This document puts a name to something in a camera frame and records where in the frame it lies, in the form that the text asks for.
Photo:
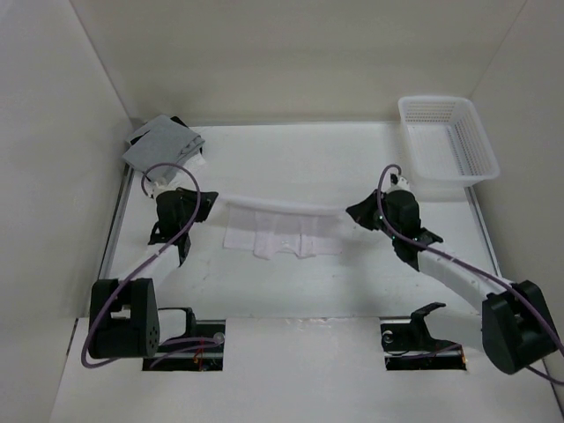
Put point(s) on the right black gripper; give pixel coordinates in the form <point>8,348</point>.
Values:
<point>361,211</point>

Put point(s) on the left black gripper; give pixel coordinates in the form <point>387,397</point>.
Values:
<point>209,199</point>

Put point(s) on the white tank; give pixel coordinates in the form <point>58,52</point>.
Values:
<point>267,227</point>
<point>196,164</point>

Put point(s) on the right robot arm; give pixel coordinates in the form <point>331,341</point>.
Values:
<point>516,326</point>

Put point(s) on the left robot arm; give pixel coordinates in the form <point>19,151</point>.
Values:
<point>125,320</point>

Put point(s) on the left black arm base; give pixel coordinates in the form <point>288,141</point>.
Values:
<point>187,344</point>

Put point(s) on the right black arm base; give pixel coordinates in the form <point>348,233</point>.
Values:
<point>408,344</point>

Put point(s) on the folded white tank top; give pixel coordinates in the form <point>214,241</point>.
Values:
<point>196,164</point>

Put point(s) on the folded grey tank top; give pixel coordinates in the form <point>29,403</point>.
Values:
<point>141,160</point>

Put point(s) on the white plastic basket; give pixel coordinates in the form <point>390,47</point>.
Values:
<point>446,143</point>

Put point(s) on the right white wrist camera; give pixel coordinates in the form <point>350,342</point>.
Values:
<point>398,182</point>

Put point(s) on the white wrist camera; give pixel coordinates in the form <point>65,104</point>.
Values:
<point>398,182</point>
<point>160,186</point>

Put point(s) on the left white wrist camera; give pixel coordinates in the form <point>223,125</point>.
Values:
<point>160,186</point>

